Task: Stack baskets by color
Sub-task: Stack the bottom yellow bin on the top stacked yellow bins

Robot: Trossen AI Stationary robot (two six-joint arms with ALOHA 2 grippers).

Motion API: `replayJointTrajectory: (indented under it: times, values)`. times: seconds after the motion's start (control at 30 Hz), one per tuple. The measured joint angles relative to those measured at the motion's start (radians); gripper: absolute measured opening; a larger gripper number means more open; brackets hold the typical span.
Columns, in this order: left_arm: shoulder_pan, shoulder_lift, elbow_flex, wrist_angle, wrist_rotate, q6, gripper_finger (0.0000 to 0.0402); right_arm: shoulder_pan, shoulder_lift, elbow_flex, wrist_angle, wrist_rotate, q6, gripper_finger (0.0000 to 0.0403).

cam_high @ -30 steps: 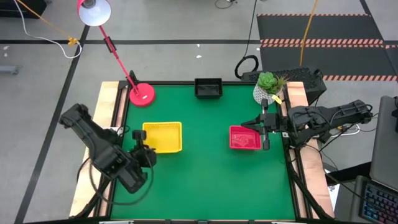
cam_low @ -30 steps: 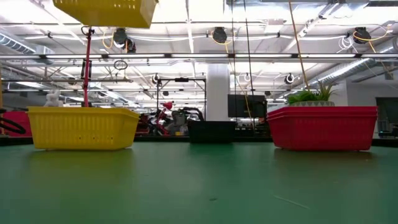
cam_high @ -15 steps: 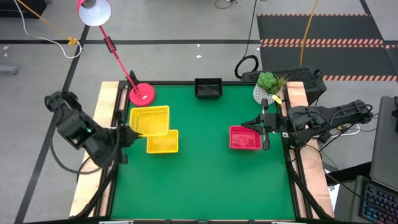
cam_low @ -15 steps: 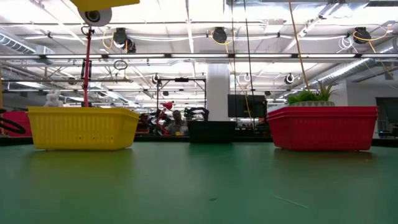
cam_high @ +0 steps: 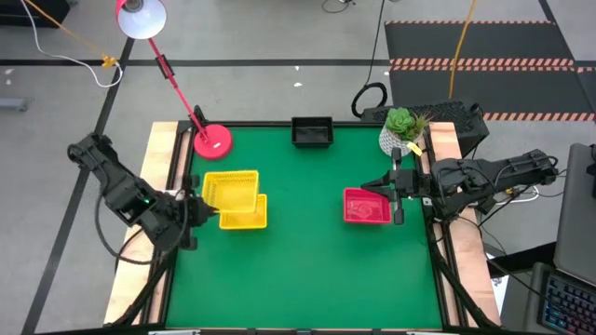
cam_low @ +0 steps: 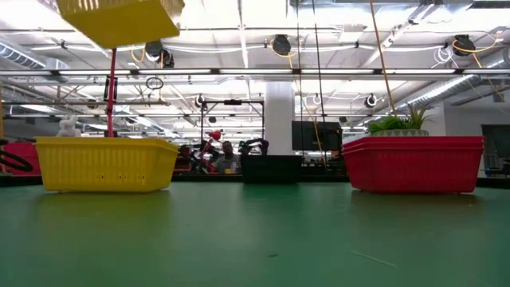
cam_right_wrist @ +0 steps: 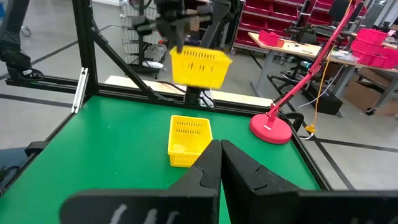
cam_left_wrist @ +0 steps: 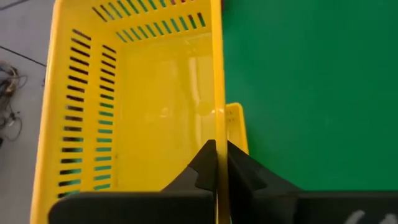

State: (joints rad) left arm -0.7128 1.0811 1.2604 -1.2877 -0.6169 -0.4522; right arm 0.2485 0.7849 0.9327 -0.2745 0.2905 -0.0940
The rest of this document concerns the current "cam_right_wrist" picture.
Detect red desk lamp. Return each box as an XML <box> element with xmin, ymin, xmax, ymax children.
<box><xmin>248</xmin><ymin>0</ymin><xmax>364</xmax><ymax>146</ymax></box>

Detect yellow plastic basket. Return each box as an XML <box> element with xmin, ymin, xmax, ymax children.
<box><xmin>167</xmin><ymin>114</ymin><xmax>214</xmax><ymax>161</ymax></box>
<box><xmin>169</xmin><ymin>44</ymin><xmax>233</xmax><ymax>90</ymax></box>
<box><xmin>167</xmin><ymin>155</ymin><xmax>203</xmax><ymax>169</ymax></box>

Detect small pink plastic bin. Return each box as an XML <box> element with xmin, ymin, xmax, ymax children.
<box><xmin>257</xmin><ymin>29</ymin><xmax>285</xmax><ymax>48</ymax></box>

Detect black equipment box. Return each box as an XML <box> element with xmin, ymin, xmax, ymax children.
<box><xmin>302</xmin><ymin>82</ymin><xmax>344</xmax><ymax>116</ymax></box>

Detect black corner bracket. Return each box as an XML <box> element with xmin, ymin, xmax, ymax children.
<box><xmin>278</xmin><ymin>111</ymin><xmax>305</xmax><ymax>133</ymax></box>

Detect person's shoe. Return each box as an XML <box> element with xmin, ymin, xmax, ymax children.
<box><xmin>7</xmin><ymin>67</ymin><xmax>45</xmax><ymax>82</ymax></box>

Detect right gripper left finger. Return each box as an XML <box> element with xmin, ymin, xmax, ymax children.
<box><xmin>60</xmin><ymin>139</ymin><xmax>223</xmax><ymax>224</ymax></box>

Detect wooden worktable gray legs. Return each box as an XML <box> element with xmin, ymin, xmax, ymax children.
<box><xmin>248</xmin><ymin>30</ymin><xmax>398</xmax><ymax>108</ymax></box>

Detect yellow cable with plug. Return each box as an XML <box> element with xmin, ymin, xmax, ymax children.
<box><xmin>304</xmin><ymin>46</ymin><xmax>335</xmax><ymax>135</ymax></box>

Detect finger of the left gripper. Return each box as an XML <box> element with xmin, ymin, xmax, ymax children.
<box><xmin>174</xmin><ymin>24</ymin><xmax>188</xmax><ymax>53</ymax></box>
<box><xmin>157</xmin><ymin>23</ymin><xmax>175</xmax><ymax>47</ymax></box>

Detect green felt table cover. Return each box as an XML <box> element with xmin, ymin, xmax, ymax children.
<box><xmin>0</xmin><ymin>95</ymin><xmax>322</xmax><ymax>224</ymax></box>

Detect red storage shelf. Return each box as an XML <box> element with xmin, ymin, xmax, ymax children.
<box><xmin>233</xmin><ymin>0</ymin><xmax>369</xmax><ymax>54</ymax></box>

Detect brown cardboard box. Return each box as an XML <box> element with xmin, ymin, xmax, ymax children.
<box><xmin>343</xmin><ymin>67</ymin><xmax>398</xmax><ymax>116</ymax></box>

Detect silver aluminum bracket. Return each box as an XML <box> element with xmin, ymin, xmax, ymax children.
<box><xmin>70</xmin><ymin>67</ymin><xmax>90</xmax><ymax>114</ymax></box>

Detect person's leg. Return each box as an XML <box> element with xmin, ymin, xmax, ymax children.
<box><xmin>0</xmin><ymin>0</ymin><xmax>32</xmax><ymax>71</ymax></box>

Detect white cable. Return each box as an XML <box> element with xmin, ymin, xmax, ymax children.
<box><xmin>297</xmin><ymin>63</ymin><xmax>346</xmax><ymax>141</ymax></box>

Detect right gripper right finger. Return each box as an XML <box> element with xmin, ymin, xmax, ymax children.
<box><xmin>221</xmin><ymin>139</ymin><xmax>398</xmax><ymax>224</ymax></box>

